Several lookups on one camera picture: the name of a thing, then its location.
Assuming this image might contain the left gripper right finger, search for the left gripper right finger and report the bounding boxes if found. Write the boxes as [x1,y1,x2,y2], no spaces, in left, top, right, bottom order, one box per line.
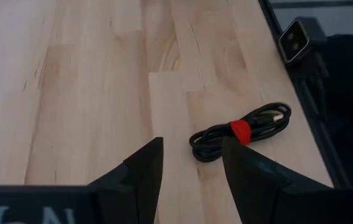
[222,138,333,224]

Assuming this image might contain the black cable with red strap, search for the black cable with red strap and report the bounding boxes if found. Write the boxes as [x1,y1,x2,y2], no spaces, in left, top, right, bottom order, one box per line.
[189,102,292,162]

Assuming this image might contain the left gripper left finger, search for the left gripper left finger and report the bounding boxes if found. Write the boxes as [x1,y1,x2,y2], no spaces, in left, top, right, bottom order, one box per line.
[87,137,164,224]

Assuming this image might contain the black table edge frame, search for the black table edge frame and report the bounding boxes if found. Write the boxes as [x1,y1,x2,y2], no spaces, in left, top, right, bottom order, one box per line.
[258,0,353,190]

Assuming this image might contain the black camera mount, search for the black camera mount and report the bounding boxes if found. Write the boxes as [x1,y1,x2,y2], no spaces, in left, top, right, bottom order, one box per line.
[291,52,331,121]

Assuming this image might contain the black table-level camera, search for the black table-level camera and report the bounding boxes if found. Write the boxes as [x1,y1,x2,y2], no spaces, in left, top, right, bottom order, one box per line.
[278,17,328,65]

